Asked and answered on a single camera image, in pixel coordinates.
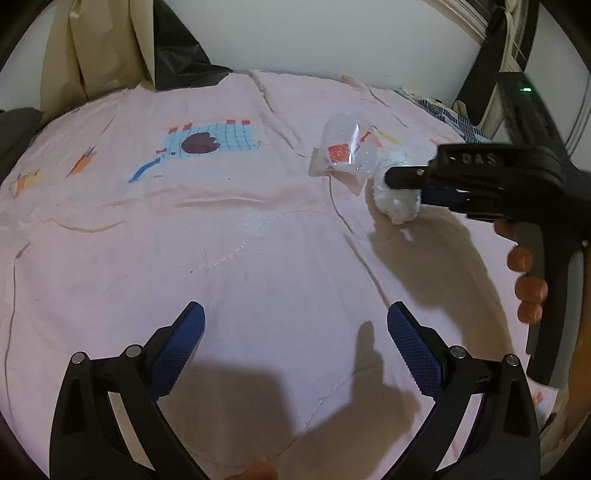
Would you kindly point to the white tissue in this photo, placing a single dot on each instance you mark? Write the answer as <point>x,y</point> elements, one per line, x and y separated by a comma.
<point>397,196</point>

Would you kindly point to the black plastic bag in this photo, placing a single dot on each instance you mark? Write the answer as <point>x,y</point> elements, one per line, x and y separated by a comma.
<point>184,57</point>

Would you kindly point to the pink printed blanket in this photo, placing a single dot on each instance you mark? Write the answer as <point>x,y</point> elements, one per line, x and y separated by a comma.
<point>258,240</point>

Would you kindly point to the person's right hand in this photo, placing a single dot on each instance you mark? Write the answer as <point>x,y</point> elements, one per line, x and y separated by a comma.
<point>526,281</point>

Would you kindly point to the blue checkered cloth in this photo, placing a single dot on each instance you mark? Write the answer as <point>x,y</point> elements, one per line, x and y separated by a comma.
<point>455,117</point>

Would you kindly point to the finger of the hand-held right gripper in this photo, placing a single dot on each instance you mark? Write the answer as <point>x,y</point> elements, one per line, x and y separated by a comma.
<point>443,197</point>
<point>408,176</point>

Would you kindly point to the beige curtain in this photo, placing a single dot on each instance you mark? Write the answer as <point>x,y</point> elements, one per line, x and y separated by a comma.
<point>90,50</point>

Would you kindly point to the red and white snack packet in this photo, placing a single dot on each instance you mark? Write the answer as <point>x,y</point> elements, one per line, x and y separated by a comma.
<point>338,156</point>

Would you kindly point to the crumpled clear plastic wrapper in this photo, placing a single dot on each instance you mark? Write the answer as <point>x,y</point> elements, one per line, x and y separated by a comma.
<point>351,141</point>

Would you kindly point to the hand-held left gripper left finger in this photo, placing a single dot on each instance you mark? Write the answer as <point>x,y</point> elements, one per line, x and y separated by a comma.
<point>178,350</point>

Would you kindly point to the dark grey cushion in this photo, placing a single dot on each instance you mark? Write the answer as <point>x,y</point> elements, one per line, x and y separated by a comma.
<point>18,131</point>

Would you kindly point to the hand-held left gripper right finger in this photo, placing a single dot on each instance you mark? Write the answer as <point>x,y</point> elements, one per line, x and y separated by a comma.
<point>415,350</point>

